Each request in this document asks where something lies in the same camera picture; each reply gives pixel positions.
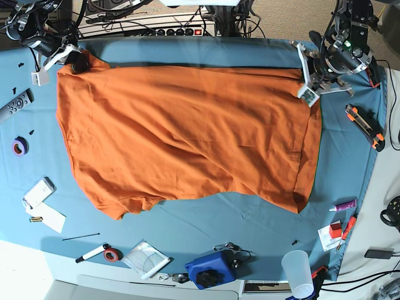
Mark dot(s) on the white paper leaflet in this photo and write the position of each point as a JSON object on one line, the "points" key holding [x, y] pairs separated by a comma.
{"points": [[326, 242]]}

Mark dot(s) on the red screwdriver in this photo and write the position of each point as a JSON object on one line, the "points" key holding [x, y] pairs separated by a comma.
{"points": [[347, 230]]}

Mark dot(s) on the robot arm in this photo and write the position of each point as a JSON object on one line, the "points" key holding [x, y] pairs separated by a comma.
{"points": [[342, 49], [29, 24]]}

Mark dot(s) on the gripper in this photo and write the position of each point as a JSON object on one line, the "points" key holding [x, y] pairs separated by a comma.
{"points": [[314, 82], [66, 54]]}

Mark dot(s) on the purple tape roll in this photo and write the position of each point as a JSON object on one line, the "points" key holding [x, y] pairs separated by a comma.
{"points": [[20, 146]]}

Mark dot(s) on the translucent plastic cup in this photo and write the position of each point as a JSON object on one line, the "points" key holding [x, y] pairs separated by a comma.
{"points": [[297, 270]]}

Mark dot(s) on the orange black clamp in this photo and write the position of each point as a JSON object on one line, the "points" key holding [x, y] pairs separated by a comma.
{"points": [[373, 74]]}

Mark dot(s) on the grey remote control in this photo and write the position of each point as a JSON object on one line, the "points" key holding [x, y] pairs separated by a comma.
{"points": [[15, 105]]}

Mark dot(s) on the small red cube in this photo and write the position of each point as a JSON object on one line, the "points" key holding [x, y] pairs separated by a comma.
{"points": [[335, 230]]}

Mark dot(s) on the white phone box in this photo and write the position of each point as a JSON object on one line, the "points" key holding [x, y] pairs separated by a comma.
{"points": [[38, 193]]}

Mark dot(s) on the orange t-shirt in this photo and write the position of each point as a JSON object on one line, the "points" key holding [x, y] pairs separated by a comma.
{"points": [[139, 135]]}

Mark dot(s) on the silver carabiner keys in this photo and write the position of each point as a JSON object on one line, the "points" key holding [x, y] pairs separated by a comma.
{"points": [[178, 278]]}

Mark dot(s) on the blue plastic box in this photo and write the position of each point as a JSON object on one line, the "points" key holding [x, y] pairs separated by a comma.
{"points": [[211, 270]]}

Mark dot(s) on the black zip tie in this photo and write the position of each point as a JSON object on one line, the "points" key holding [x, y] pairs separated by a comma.
{"points": [[80, 237]]}

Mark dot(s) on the rolled printed paper sheet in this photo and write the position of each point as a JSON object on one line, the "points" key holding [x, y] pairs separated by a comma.
{"points": [[145, 260]]}

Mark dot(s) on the white marker pen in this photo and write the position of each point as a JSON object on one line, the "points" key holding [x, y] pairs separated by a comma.
{"points": [[100, 249]]}

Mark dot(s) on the black power adapter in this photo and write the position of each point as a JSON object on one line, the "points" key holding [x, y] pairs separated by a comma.
{"points": [[378, 254]]}

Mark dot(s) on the purple glue tube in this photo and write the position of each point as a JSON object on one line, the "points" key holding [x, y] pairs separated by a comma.
{"points": [[344, 206]]}

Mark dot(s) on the small gold battery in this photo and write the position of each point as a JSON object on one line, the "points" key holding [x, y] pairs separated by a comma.
{"points": [[35, 219]]}

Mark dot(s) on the red tape roll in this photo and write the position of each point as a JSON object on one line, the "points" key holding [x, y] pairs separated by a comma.
{"points": [[112, 255]]}

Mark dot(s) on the white power strip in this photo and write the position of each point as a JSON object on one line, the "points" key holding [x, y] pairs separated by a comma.
{"points": [[181, 24]]}

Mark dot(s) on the black round dotted object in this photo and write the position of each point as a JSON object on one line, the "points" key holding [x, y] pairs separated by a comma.
{"points": [[391, 215]]}

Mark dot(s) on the white paper card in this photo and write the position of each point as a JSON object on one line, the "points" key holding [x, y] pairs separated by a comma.
{"points": [[51, 218]]}

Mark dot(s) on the orange black utility knife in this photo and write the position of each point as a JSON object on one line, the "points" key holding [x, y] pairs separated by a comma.
{"points": [[364, 120]]}

